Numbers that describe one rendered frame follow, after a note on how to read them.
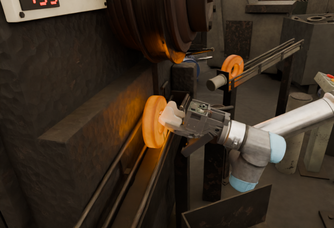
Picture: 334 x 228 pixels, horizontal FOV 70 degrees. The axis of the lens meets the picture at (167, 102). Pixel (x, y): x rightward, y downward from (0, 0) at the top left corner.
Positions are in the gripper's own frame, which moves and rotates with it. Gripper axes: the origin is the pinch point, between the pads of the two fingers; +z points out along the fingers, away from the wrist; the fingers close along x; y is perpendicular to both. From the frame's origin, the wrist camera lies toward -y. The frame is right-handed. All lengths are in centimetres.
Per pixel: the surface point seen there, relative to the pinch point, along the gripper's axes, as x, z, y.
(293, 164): -75, -77, -52
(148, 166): 8.2, -2.6, -11.8
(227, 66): -59, -18, 2
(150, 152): 2.5, -1.3, -11.5
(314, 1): -453, -145, 35
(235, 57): -64, -21, 5
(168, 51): -0.7, 0.4, 19.3
